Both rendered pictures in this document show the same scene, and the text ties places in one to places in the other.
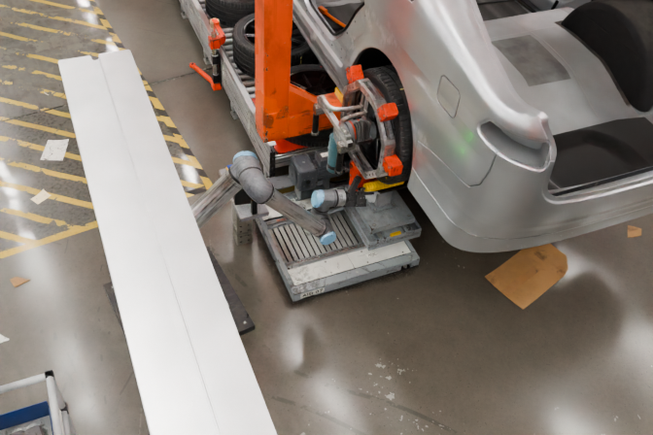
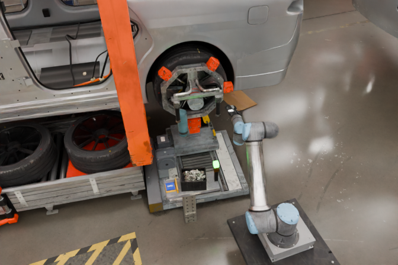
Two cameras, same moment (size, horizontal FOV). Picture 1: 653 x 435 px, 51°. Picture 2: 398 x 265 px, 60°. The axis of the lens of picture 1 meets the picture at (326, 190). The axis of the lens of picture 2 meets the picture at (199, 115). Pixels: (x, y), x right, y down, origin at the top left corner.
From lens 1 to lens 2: 3.20 m
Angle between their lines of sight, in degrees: 53
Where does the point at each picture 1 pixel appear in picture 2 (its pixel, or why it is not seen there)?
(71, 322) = not seen: outside the picture
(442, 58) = (245, 0)
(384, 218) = (206, 132)
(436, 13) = not seen: outside the picture
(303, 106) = not seen: hidden behind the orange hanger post
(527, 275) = (236, 98)
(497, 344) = (276, 117)
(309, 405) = (320, 195)
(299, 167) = (169, 154)
